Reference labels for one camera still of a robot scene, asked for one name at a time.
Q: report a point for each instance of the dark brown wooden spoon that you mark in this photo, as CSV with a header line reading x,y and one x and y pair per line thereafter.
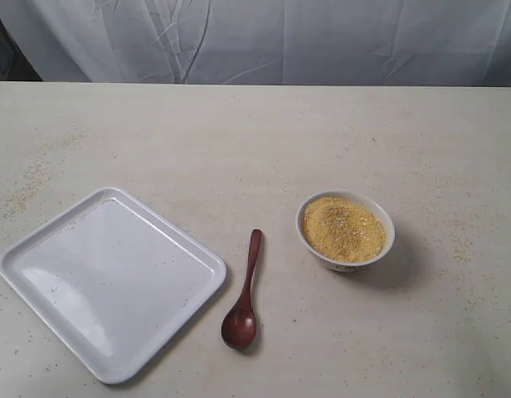
x,y
238,329

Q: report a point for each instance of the golden brown granulated powder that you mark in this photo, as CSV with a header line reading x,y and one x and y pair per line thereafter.
x,y
342,230

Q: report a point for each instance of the white ceramic bowl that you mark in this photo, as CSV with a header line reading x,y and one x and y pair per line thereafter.
x,y
372,206

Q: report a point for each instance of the white square plastic tray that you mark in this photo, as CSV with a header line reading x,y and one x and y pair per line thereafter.
x,y
114,281

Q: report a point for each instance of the white backdrop cloth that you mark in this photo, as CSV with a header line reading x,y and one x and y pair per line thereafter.
x,y
445,43

